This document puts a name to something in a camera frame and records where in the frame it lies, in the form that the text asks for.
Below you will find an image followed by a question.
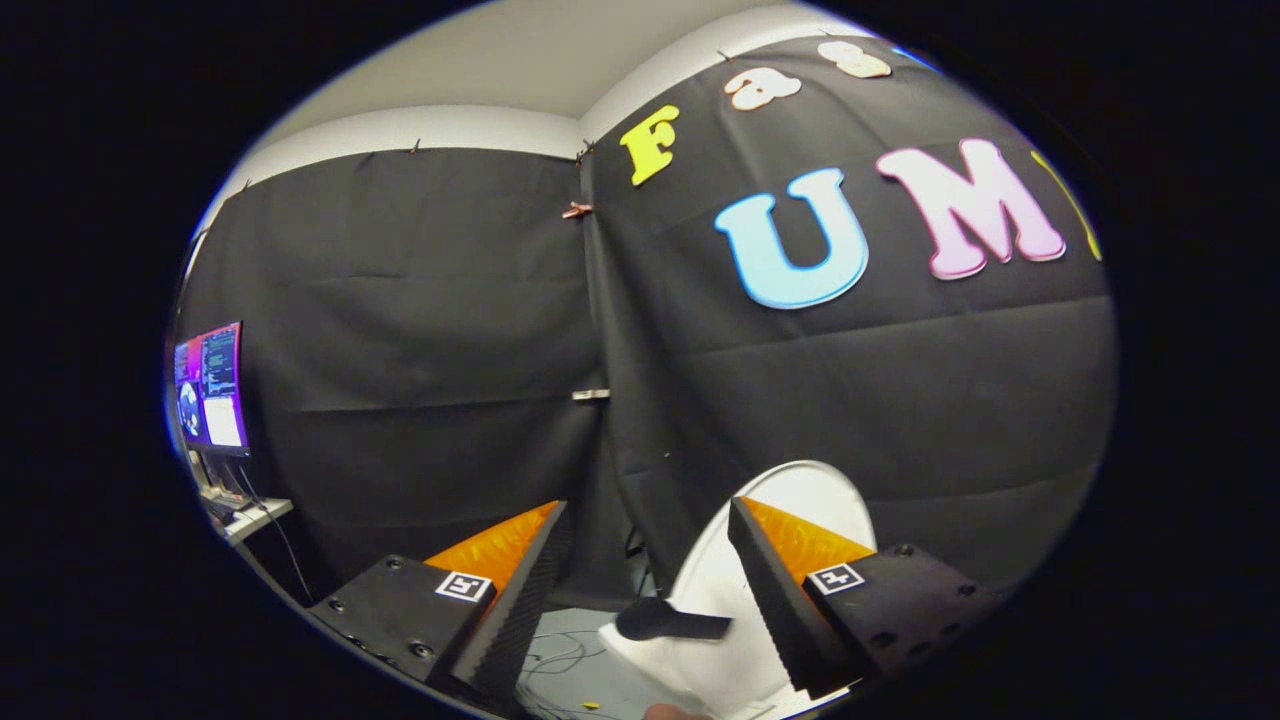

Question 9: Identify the computer monitor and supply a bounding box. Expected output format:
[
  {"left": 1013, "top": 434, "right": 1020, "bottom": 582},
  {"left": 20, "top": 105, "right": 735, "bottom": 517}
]
[{"left": 172, "top": 320, "right": 251, "bottom": 459}]

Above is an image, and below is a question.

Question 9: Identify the white toilet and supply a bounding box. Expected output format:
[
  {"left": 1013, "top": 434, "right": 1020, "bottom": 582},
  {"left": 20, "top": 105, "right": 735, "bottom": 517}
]
[{"left": 598, "top": 598, "right": 851, "bottom": 720}]

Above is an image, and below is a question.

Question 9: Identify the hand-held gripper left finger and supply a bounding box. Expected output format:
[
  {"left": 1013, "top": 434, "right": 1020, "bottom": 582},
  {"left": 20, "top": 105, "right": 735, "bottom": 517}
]
[{"left": 306, "top": 500, "right": 573, "bottom": 713}]

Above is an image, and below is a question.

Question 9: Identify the tangle of thin floor cables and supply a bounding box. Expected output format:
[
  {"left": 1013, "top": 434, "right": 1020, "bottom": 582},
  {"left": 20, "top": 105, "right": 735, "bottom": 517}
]
[{"left": 515, "top": 630, "right": 626, "bottom": 720}]

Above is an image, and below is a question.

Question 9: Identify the white desk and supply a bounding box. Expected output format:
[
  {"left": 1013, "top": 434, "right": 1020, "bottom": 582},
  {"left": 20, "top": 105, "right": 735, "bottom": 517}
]
[{"left": 198, "top": 480, "right": 295, "bottom": 547}]

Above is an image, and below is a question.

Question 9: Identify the white toilet lid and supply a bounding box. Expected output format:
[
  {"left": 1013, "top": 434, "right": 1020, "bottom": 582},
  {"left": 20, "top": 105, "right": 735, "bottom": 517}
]
[{"left": 665, "top": 460, "right": 879, "bottom": 616}]

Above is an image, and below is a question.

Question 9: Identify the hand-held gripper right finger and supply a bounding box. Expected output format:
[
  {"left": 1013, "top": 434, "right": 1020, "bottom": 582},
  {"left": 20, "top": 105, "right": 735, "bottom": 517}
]
[{"left": 727, "top": 496, "right": 1004, "bottom": 701}]

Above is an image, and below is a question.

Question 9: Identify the black backdrop cloth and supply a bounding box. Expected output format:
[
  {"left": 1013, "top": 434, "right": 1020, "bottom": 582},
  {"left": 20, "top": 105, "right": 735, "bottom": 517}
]
[{"left": 170, "top": 35, "right": 1119, "bottom": 611}]

